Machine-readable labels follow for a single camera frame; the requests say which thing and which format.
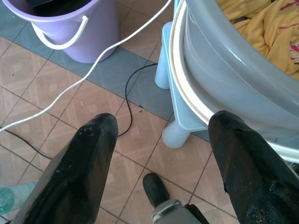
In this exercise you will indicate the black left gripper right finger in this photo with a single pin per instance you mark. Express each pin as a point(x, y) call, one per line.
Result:
point(252, 168)

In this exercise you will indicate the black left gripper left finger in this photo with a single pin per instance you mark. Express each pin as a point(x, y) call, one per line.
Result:
point(77, 168)

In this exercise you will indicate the grey round washing tub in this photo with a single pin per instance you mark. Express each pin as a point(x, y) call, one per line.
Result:
point(224, 70)

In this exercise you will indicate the green transparent plastic bottle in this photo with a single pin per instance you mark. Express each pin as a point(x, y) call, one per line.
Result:
point(14, 196)

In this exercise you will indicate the robot foot with black toe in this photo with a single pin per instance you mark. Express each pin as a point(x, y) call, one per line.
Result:
point(163, 200)

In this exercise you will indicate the light blue plastic stool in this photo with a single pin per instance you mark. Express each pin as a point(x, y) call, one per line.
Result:
point(172, 100)

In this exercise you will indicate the purple plastic bucket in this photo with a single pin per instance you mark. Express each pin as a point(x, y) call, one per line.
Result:
point(91, 35)

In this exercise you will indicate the yellow cloth with red print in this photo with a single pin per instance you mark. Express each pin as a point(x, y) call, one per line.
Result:
point(268, 30)

